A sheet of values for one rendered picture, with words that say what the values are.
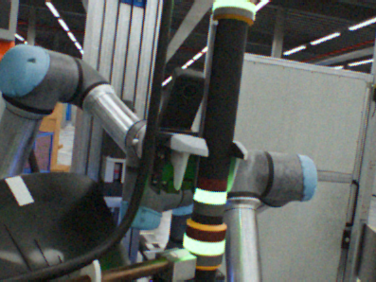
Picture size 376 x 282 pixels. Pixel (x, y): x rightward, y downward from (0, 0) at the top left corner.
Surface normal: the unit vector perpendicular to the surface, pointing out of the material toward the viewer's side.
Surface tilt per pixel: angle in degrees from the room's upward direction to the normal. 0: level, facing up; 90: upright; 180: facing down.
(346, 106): 90
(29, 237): 50
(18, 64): 83
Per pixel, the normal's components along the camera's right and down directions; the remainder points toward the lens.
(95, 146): 0.37, 0.10
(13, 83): -0.47, -0.14
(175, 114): 0.22, 0.57
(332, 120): 0.17, 0.07
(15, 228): 0.69, -0.53
